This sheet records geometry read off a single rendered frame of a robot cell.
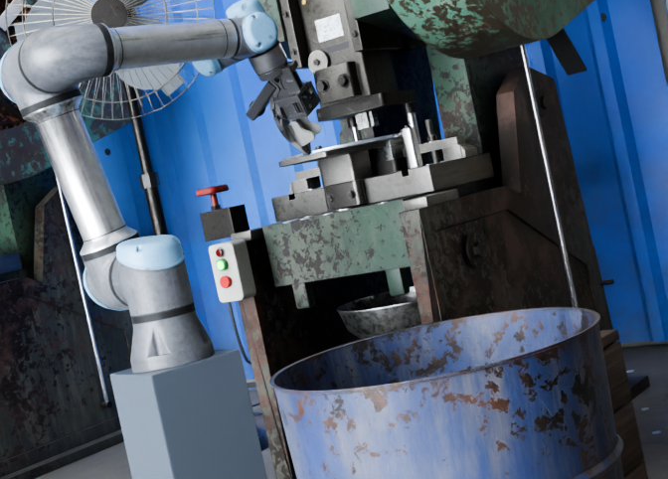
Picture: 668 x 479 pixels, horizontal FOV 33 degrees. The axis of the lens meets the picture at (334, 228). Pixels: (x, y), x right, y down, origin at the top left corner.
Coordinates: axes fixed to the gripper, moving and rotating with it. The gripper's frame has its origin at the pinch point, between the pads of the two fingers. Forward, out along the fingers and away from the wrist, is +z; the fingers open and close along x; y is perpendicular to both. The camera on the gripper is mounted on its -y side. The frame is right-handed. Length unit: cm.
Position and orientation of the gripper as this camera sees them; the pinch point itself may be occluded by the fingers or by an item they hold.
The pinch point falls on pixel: (303, 149)
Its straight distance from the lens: 253.1
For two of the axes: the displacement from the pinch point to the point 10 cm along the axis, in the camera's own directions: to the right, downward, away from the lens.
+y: 8.3, -1.6, -5.4
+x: 3.9, -5.4, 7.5
